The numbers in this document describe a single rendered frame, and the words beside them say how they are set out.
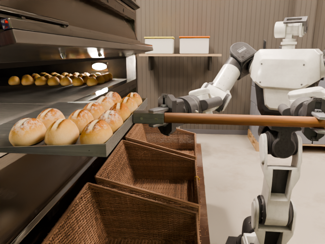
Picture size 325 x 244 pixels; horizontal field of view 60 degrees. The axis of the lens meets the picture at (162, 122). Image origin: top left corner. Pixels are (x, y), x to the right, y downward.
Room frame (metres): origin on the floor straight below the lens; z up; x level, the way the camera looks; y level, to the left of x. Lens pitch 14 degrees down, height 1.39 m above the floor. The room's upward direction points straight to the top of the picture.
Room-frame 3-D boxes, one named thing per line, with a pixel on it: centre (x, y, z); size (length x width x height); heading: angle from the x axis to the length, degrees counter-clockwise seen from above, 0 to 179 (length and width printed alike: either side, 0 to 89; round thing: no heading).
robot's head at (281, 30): (1.25, -0.53, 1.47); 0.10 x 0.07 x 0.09; 55
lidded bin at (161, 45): (4.52, 0.04, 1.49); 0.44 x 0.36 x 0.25; 85
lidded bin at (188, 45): (4.48, -0.48, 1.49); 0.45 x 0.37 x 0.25; 85
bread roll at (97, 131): (0.60, 0.14, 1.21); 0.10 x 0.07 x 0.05; 174
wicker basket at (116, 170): (1.41, 0.05, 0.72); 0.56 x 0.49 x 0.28; 175
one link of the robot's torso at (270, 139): (1.27, -0.55, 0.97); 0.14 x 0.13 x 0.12; 84
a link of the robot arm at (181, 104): (0.87, -0.05, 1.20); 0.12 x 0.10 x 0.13; 140
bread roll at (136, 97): (1.01, 0.11, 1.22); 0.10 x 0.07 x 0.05; 179
